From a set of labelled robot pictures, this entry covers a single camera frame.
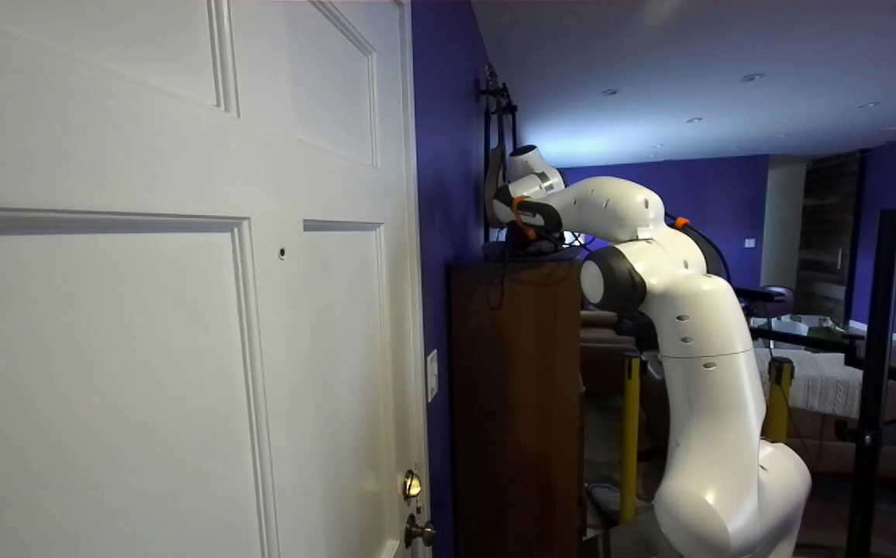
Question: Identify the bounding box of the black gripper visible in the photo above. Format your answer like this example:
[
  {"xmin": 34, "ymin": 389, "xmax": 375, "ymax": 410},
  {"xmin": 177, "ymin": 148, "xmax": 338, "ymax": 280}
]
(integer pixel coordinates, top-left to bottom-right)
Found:
[{"xmin": 501, "ymin": 211, "xmax": 560, "ymax": 259}]

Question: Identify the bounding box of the dark wooden cabinet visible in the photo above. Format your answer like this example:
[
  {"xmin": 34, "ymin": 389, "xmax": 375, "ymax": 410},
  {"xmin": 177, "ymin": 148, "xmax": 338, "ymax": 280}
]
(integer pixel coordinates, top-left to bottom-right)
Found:
[{"xmin": 446, "ymin": 256, "xmax": 589, "ymax": 558}]

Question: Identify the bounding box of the bronze door knob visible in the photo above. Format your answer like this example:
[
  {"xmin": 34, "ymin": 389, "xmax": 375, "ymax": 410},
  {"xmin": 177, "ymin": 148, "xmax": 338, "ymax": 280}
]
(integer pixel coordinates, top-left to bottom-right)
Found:
[{"xmin": 401, "ymin": 508, "xmax": 438, "ymax": 552}]

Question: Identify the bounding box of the white panel door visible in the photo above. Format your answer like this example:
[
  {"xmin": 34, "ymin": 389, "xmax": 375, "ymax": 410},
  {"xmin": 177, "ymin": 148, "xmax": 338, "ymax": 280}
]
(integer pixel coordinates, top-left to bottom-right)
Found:
[{"xmin": 0, "ymin": 0, "xmax": 433, "ymax": 558}]

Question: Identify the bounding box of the yellow pole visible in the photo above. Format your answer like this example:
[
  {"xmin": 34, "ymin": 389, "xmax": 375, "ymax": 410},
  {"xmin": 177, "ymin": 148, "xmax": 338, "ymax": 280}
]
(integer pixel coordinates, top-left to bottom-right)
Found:
[
  {"xmin": 764, "ymin": 355, "xmax": 796, "ymax": 446},
  {"xmin": 619, "ymin": 355, "xmax": 645, "ymax": 523}
]

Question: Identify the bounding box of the dark tall shelf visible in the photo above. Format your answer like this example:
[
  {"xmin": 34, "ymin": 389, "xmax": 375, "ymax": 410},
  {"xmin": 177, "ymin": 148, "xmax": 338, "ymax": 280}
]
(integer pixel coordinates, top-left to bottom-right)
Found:
[{"xmin": 796, "ymin": 152, "xmax": 868, "ymax": 326}]

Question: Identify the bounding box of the white tablecloth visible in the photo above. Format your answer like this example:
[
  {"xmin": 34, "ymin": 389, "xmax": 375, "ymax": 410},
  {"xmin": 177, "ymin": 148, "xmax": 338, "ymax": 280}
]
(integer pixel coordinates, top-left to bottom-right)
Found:
[{"xmin": 752, "ymin": 315, "xmax": 868, "ymax": 422}]

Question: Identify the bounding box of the black vertical stand pole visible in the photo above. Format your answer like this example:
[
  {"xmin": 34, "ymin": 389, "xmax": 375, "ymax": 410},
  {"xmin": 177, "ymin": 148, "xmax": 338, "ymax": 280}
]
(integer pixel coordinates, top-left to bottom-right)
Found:
[{"xmin": 842, "ymin": 206, "xmax": 896, "ymax": 558}]

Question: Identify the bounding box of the black metal wall ornament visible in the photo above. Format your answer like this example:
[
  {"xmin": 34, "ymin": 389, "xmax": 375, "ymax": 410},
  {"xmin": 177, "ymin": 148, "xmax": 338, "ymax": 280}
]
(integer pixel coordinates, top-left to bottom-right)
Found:
[{"xmin": 474, "ymin": 62, "xmax": 521, "ymax": 233}]

